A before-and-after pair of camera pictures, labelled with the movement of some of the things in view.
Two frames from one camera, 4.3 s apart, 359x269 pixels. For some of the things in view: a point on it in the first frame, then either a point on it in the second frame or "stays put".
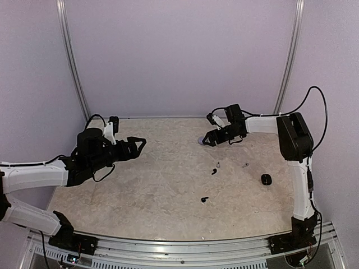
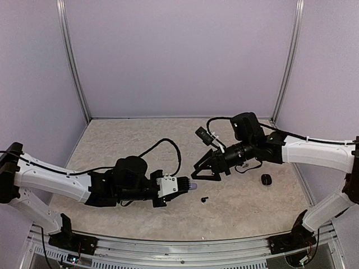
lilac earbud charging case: (200, 140) to (193, 186)
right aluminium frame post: (299, 10) stays put
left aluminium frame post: (62, 15) stays put
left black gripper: (133, 153) to (162, 203)
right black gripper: (214, 137) to (212, 167)
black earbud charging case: (266, 179) stays put
